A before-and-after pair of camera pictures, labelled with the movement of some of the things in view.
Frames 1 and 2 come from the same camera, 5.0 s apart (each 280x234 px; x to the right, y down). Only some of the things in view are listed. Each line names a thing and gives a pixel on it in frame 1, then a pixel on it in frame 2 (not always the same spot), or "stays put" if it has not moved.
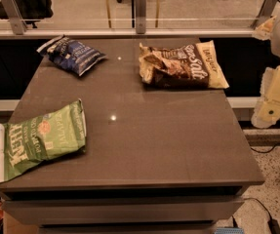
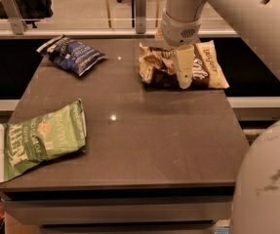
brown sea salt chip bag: (181, 65) stays put
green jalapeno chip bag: (23, 143) stays put
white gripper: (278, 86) → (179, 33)
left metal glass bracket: (13, 12) stays put
